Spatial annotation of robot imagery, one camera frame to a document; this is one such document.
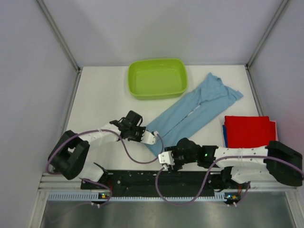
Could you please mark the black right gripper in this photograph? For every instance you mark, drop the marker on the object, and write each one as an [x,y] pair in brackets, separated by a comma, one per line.
[177,166]

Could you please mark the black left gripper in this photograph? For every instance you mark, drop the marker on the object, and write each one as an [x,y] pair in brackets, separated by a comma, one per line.
[142,130]

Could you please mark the light blue t shirt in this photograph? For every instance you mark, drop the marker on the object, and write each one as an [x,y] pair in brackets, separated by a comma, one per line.
[192,112]

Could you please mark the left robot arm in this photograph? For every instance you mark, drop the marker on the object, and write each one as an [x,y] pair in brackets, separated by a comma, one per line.
[72,156]

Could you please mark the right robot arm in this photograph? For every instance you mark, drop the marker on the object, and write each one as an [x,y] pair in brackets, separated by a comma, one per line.
[274,161]

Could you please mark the blue white folded t shirt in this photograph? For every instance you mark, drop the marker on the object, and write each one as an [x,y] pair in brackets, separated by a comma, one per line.
[225,135]

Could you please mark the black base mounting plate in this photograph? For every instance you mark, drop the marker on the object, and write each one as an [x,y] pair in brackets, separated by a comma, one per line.
[171,184]

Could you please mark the green plastic basin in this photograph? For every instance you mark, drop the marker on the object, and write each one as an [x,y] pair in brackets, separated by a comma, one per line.
[155,79]

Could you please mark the red folded t shirt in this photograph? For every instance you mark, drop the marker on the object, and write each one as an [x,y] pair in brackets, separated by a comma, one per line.
[248,131]

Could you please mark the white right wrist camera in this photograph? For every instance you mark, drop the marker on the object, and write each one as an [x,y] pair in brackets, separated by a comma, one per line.
[166,160]

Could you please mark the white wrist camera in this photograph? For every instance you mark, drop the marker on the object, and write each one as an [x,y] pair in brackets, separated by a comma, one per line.
[149,138]
[166,160]

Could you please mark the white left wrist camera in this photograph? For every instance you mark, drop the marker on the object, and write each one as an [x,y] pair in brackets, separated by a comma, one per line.
[149,138]

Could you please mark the left aluminium corner post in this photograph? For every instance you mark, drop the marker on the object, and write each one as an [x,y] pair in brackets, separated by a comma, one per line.
[57,34]

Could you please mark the aluminium corner post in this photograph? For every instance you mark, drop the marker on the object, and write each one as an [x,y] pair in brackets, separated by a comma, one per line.
[57,34]
[267,33]

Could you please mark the right aluminium corner post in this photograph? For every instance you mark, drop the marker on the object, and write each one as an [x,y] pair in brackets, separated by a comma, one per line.
[267,33]

